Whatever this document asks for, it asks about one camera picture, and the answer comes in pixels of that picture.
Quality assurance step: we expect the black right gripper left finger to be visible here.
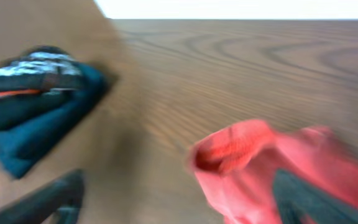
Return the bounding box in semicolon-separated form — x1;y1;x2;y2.
0;169;85;224

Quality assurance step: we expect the navy folded t-shirt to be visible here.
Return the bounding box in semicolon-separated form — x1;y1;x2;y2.
0;63;108;179

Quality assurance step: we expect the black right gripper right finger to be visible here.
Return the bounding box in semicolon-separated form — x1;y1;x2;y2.
273;169;358;224

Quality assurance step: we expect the black printed folded t-shirt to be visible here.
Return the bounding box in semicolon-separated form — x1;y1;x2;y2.
0;45;87;131

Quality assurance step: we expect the red soccer t-shirt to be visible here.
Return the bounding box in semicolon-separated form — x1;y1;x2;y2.
190;119;358;224

